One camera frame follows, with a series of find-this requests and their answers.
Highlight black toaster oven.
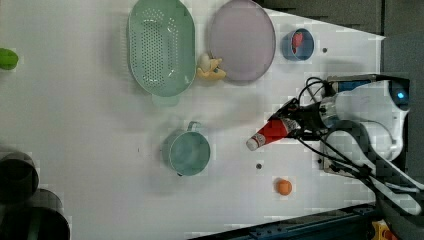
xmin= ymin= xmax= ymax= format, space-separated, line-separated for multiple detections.
xmin=319 ymin=75 xmax=409 ymax=177

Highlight blue bowl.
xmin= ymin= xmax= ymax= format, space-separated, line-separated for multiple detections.
xmin=281 ymin=28 xmax=315 ymax=61

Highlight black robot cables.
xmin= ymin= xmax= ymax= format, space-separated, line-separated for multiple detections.
xmin=296 ymin=76 xmax=394 ymax=198

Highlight orange toy fruit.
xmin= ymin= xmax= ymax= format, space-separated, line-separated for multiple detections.
xmin=276 ymin=179 xmax=292 ymax=196

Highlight green oval colander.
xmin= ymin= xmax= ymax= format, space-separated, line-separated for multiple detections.
xmin=127 ymin=0 xmax=196 ymax=107

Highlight lilac round plate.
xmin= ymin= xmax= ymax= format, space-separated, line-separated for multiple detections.
xmin=209 ymin=0 xmax=276 ymax=81

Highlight red ketchup bottle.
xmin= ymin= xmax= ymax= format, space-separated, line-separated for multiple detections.
xmin=246 ymin=118 xmax=300 ymax=151

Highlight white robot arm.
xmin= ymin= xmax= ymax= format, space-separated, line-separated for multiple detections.
xmin=271 ymin=76 xmax=423 ymax=216

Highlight red toy strawberry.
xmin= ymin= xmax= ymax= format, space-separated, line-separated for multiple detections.
xmin=292 ymin=32 xmax=303 ymax=54

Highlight teal small pot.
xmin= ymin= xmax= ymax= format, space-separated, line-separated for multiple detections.
xmin=161 ymin=121 xmax=211 ymax=176

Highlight yellow toy figure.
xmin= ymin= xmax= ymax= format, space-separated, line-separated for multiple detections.
xmin=196 ymin=53 xmax=226 ymax=80

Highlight green object at edge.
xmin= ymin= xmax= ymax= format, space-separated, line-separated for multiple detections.
xmin=0 ymin=48 xmax=19 ymax=70

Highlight blue metal frame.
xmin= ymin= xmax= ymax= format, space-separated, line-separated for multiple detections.
xmin=191 ymin=204 xmax=380 ymax=240

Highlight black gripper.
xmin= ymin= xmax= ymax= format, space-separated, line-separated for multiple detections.
xmin=268 ymin=98 xmax=327 ymax=139

